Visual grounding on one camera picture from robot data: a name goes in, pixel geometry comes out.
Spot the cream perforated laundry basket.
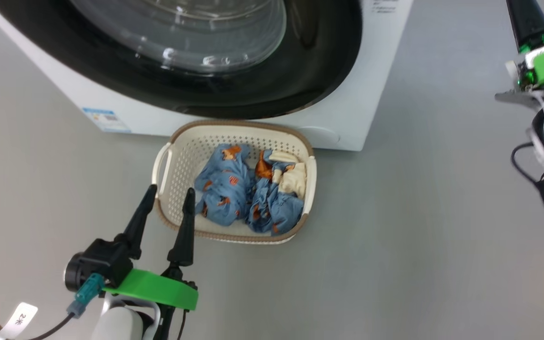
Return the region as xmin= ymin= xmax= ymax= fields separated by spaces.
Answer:
xmin=152 ymin=119 xmax=317 ymax=245

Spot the blue white energy label sticker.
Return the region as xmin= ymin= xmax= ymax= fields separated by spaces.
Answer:
xmin=82 ymin=108 xmax=131 ymax=134

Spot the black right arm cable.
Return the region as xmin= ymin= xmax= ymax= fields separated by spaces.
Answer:
xmin=510 ymin=142 xmax=544 ymax=186

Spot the teal-plug left camera cable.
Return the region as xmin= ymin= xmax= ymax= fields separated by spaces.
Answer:
xmin=26 ymin=274 xmax=105 ymax=340

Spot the black-rimmed glass washing machine door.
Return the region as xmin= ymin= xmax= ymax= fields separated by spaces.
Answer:
xmin=0 ymin=0 xmax=363 ymax=120

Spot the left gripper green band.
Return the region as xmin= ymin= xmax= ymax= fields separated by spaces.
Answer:
xmin=103 ymin=184 xmax=199 ymax=311

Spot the blue garment with orange print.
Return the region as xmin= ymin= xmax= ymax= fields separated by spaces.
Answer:
xmin=194 ymin=143 xmax=255 ymax=227

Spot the blue orange cream garment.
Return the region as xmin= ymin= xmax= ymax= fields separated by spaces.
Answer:
xmin=245 ymin=150 xmax=308 ymax=236

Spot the white paper cable tag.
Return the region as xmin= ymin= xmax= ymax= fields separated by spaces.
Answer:
xmin=0 ymin=302 xmax=39 ymax=340

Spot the white front-load washing machine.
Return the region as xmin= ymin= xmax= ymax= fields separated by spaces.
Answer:
xmin=0 ymin=0 xmax=414 ymax=152

